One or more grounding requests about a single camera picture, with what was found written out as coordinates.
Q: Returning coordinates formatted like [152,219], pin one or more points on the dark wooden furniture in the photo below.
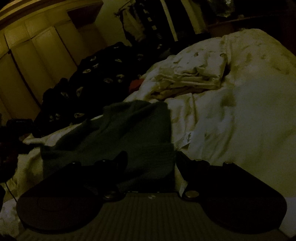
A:
[254,16]

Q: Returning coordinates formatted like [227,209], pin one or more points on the dark green cloth garment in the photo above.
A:
[129,134]

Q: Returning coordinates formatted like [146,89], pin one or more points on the dark patterned blanket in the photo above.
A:
[92,76]

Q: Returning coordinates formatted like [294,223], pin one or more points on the beige wardrobe doors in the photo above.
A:
[41,58]

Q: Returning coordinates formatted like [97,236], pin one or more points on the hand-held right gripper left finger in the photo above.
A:
[120,160]

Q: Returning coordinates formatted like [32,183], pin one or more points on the white duvet tag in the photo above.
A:
[187,139]

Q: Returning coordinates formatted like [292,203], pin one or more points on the red cloth item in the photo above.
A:
[136,85]

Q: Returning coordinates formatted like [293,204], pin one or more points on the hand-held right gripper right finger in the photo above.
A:
[185,162]

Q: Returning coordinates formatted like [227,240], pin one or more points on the white floral duvet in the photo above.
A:
[242,115]

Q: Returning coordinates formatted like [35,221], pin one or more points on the folded floral sheet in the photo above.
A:
[196,74]

